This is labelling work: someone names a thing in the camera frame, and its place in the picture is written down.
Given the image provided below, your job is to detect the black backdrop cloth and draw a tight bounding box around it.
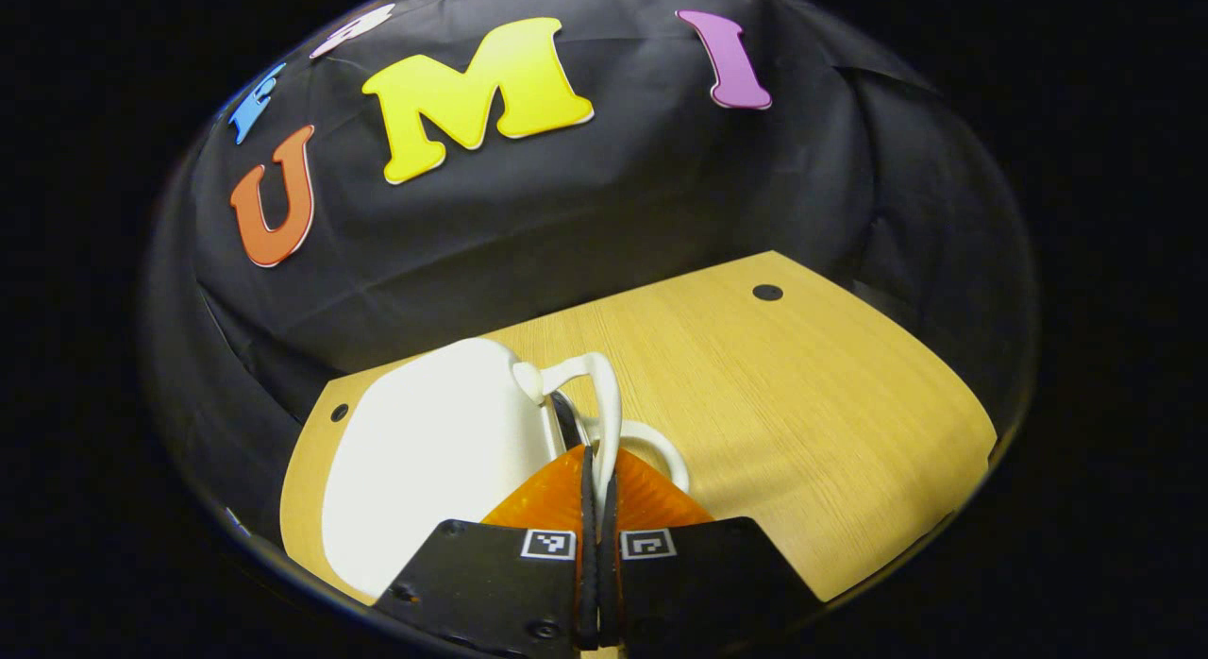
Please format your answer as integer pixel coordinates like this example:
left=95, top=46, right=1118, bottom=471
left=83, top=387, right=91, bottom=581
left=142, top=0, right=1039, bottom=509

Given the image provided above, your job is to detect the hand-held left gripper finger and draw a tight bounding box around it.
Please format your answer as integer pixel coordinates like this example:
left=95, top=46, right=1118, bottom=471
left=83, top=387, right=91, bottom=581
left=602, top=447, right=822, bottom=656
left=373, top=444, right=598, bottom=659

